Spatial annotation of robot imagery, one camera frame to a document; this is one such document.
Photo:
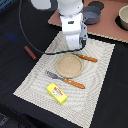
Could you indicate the yellow butter box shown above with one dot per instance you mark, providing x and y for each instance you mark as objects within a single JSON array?
[{"x": 57, "y": 93}]

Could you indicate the grey frying pan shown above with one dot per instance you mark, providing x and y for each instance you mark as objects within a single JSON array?
[{"x": 91, "y": 15}]

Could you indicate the knife with orange handle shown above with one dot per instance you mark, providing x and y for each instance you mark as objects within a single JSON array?
[{"x": 87, "y": 58}]

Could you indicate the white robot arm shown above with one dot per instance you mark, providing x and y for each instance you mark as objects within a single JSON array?
[{"x": 69, "y": 8}]

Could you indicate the beige bowl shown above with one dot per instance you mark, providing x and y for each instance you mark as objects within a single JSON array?
[{"x": 123, "y": 14}]

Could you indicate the pink toy stove board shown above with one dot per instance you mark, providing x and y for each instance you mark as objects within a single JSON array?
[{"x": 107, "y": 26}]

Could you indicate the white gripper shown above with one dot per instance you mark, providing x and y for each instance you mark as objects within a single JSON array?
[{"x": 75, "y": 31}]

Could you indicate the black stove burner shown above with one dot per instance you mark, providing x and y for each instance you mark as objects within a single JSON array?
[{"x": 98, "y": 4}]

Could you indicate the brown toy sausage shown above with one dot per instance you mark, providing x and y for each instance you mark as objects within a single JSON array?
[{"x": 32, "y": 55}]

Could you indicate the round tan plate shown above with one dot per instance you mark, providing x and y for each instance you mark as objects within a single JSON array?
[{"x": 69, "y": 66}]

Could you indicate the fork with orange handle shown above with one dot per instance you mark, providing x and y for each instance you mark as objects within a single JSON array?
[{"x": 68, "y": 81}]

